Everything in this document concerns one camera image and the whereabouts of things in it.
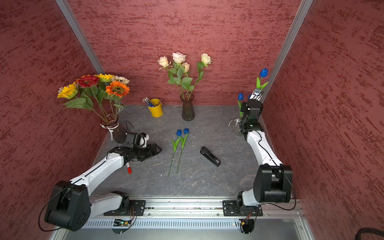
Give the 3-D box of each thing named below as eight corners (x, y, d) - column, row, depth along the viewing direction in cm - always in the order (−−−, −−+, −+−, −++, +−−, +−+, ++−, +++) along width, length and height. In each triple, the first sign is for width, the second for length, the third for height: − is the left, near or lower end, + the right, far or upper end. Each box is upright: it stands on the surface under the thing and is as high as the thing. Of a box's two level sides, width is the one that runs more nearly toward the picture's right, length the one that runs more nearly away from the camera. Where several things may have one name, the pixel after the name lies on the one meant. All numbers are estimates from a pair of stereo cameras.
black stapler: (200, 152, 97) (200, 148, 93) (203, 149, 98) (203, 145, 95) (217, 167, 90) (218, 164, 87) (220, 164, 92) (221, 161, 88)
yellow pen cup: (151, 117, 115) (148, 107, 107) (154, 107, 122) (151, 98, 114) (162, 117, 115) (159, 107, 107) (164, 107, 122) (161, 98, 114)
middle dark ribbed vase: (181, 121, 114) (179, 101, 97) (182, 112, 119) (180, 92, 102) (194, 121, 114) (194, 101, 97) (194, 112, 119) (194, 92, 103)
